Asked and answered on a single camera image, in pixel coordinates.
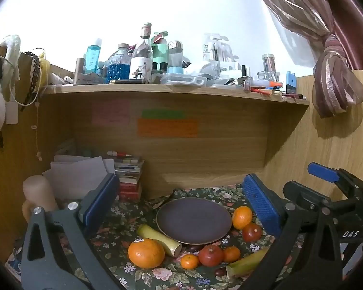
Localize yellow banana piece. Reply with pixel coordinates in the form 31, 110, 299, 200
226, 246, 271, 278
137, 224, 182, 258

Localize pink sticky note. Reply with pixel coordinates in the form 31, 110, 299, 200
92, 100, 130, 125

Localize blue box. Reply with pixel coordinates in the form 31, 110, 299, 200
286, 71, 297, 94

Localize mint green bottle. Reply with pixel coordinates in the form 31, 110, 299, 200
151, 31, 169, 73

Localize white cable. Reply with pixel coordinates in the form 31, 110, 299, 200
0, 48, 49, 107

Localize medium orange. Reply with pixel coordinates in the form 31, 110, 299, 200
232, 206, 253, 230

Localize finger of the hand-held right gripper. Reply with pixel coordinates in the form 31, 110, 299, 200
308, 162, 363, 188
283, 181, 339, 218

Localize glass bottle with white label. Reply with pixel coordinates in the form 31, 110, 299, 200
129, 22, 154, 83

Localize hanging cord with charm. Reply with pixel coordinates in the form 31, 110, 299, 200
33, 101, 43, 162

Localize low glass jar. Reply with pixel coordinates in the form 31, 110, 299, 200
257, 71, 280, 83

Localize white paper sheets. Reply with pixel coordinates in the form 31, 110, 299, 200
42, 155, 115, 200

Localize red tomato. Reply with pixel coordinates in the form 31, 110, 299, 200
242, 223, 263, 243
199, 245, 225, 267

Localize clear plastic box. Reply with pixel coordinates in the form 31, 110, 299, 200
161, 72, 207, 87

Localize green sticky note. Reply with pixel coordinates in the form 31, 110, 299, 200
142, 109, 186, 119

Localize round bottle with blue beads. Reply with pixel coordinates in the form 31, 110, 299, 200
106, 43, 131, 83

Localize yellow container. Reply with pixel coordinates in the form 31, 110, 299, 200
39, 57, 51, 87

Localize tall glass jar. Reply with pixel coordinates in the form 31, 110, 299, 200
262, 54, 276, 73

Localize clear bottle with blue base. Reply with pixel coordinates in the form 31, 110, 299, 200
167, 40, 184, 74

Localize wooden shelf unit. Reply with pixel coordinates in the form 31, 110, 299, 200
0, 42, 363, 278

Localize large orange with sticker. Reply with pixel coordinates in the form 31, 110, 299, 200
128, 238, 166, 269

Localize pink striped curtain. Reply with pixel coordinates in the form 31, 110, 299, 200
248, 0, 363, 118

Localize black lace band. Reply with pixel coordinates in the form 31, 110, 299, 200
20, 51, 42, 104

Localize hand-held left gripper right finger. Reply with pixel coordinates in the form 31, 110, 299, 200
242, 174, 344, 290

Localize beige cylinder object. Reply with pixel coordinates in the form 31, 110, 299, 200
22, 175, 59, 222

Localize clear tool packaging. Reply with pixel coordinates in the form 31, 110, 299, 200
202, 33, 239, 70

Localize dark floral cloth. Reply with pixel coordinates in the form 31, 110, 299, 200
6, 184, 309, 290

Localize tall blue liquid bottle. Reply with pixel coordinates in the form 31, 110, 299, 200
85, 38, 103, 74

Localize stack of books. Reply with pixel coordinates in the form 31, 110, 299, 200
113, 155, 146, 201

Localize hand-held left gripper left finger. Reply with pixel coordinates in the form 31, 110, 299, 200
21, 172, 121, 290

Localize white adapter block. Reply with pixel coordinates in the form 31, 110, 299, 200
5, 101, 19, 124

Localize small tangerine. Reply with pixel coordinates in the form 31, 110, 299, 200
223, 246, 241, 263
181, 254, 200, 270

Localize dark purple plate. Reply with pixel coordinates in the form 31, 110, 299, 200
156, 198, 233, 245

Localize orange sticky note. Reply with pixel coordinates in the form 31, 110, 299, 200
137, 118, 198, 138

